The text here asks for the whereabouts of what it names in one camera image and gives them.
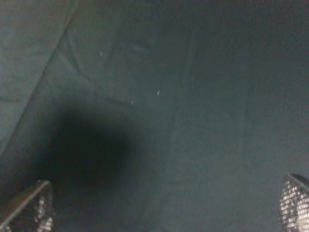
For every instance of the black tablecloth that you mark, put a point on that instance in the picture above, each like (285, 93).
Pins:
(155, 115)

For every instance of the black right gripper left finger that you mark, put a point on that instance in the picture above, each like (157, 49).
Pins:
(31, 210)

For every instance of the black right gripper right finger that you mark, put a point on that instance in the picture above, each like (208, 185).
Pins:
(294, 204)

